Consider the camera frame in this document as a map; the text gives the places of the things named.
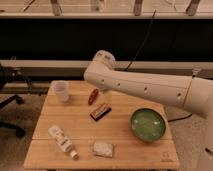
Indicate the white ceramic cup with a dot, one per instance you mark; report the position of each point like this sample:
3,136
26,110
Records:
61,90

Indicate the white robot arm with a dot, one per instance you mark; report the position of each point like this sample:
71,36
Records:
192,94

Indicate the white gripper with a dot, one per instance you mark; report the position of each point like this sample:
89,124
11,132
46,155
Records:
107,94

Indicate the green ceramic bowl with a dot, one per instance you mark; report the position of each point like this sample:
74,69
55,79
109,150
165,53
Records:
147,125

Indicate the brown oblong snack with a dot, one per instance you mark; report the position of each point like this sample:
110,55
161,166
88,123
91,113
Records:
93,96

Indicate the brown chocolate bar box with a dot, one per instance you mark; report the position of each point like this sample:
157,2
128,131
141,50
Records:
101,111

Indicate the white plastic bottle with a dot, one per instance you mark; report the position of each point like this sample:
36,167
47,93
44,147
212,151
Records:
63,141

